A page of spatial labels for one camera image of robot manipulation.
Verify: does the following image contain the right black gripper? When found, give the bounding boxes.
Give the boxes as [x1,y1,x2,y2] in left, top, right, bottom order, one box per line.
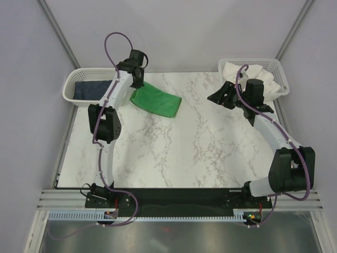
[207,81,250,110]

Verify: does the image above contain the white towel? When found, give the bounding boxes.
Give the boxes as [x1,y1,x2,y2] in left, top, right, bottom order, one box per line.
[220,62,281,101]

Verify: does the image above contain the green towel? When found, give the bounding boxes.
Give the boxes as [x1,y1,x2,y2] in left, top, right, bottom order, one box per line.
[130,82,182,118]

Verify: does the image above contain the dark blue towel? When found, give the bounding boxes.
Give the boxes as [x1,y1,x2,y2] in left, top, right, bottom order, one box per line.
[73,80,112,101]

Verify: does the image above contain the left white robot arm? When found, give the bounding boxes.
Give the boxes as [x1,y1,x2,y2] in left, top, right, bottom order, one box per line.
[88,50,148,189]

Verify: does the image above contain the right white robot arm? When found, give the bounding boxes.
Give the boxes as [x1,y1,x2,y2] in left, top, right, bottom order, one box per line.
[207,79,315,208]

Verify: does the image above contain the right white plastic basket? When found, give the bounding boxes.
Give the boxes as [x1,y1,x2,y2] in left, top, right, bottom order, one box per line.
[218,57,290,101]

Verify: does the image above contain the white plastic basket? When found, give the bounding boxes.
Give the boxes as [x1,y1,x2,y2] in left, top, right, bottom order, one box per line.
[218,57,290,101]
[62,68,116,107]

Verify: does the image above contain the left white plastic basket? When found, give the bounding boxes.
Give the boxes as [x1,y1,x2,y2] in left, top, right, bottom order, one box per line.
[62,68,116,107]

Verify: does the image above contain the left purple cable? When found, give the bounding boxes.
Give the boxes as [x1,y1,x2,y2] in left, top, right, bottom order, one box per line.
[92,32,135,196]

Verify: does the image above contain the white slotted cable duct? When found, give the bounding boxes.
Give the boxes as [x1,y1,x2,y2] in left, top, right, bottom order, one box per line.
[48,210,246,222]

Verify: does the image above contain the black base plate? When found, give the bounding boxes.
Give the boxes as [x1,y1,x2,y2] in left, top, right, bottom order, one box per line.
[85,186,272,216]

